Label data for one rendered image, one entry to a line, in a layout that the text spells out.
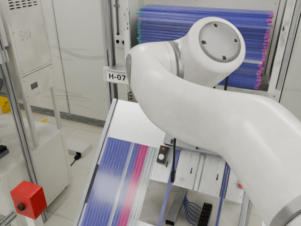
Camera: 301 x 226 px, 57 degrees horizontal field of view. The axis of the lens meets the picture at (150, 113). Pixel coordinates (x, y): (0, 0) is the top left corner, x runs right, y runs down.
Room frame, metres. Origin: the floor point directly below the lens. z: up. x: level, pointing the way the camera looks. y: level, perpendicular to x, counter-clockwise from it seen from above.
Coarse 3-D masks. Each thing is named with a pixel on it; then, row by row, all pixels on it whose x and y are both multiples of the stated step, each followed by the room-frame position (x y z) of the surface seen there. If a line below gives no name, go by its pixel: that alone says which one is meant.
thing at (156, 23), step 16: (144, 16) 1.14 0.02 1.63; (160, 16) 1.11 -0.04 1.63; (176, 16) 1.09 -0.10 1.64; (192, 16) 1.07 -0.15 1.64; (208, 16) 1.05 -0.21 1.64; (224, 16) 1.03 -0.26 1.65; (240, 16) 1.03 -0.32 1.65; (256, 16) 1.01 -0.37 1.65; (272, 16) 0.99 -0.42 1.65; (144, 32) 1.14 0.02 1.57; (160, 32) 1.11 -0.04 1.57; (176, 32) 1.09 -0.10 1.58; (240, 32) 1.00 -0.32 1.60; (256, 32) 0.98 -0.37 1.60; (256, 48) 0.98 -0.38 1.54; (256, 64) 0.98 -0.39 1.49; (224, 80) 1.01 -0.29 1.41; (240, 80) 0.99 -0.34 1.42; (256, 80) 0.97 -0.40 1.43
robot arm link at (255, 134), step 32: (128, 64) 0.38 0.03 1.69; (160, 64) 0.33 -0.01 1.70; (160, 96) 0.30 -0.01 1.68; (192, 96) 0.28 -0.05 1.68; (224, 96) 0.27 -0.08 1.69; (256, 96) 0.27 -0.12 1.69; (160, 128) 0.30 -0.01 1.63; (192, 128) 0.27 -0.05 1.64; (224, 128) 0.25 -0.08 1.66; (256, 128) 0.23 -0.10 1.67; (288, 128) 0.22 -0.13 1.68; (256, 160) 0.21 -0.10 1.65; (288, 160) 0.19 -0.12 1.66; (256, 192) 0.19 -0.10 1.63; (288, 192) 0.17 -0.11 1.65
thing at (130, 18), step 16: (128, 0) 1.15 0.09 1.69; (288, 0) 0.94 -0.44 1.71; (128, 16) 1.15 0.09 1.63; (288, 16) 0.94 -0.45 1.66; (128, 32) 1.15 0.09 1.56; (128, 48) 1.15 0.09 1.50; (272, 64) 1.09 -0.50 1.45; (112, 80) 1.23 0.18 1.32; (272, 80) 0.94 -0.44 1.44; (176, 208) 1.06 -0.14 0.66; (208, 208) 1.04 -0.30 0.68; (192, 224) 0.97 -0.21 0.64; (208, 224) 0.98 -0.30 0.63
